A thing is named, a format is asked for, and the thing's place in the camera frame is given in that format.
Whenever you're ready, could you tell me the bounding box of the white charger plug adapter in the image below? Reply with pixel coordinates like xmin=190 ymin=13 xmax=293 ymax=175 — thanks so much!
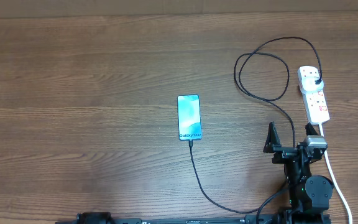
xmin=300 ymin=77 xmax=324 ymax=94

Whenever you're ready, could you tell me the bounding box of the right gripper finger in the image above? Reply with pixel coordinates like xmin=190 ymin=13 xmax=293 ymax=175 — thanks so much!
xmin=263 ymin=122 xmax=281 ymax=153
xmin=305 ymin=123 xmax=319 ymax=136

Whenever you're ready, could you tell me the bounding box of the white power strip cord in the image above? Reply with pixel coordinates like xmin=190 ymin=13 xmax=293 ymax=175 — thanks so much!
xmin=318 ymin=123 xmax=354 ymax=224

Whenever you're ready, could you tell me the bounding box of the white power strip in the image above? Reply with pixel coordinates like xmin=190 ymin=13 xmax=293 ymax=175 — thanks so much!
xmin=297 ymin=66 xmax=330 ymax=125

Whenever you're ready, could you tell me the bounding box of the Galaxy S24+ smartphone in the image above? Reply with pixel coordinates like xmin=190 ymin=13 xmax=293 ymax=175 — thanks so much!
xmin=177 ymin=95 xmax=202 ymax=141

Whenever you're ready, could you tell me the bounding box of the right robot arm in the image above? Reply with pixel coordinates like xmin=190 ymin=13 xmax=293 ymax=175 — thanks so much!
xmin=264 ymin=122 xmax=334 ymax=223

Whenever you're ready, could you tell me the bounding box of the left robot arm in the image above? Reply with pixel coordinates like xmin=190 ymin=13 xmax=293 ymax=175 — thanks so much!
xmin=76 ymin=212 xmax=114 ymax=224

